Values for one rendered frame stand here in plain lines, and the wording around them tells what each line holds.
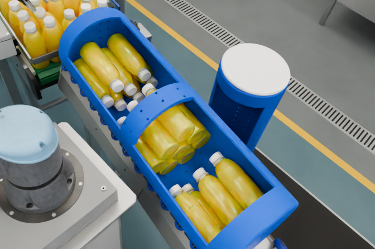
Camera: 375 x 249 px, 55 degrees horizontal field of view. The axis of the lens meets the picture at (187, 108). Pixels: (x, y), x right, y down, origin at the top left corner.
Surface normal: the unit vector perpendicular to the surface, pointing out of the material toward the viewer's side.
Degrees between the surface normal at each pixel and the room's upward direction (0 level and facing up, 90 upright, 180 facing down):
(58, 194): 73
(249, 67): 0
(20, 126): 9
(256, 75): 0
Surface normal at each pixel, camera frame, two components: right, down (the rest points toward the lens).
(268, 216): 0.06, -0.56
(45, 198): 0.47, 0.53
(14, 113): 0.27, -0.61
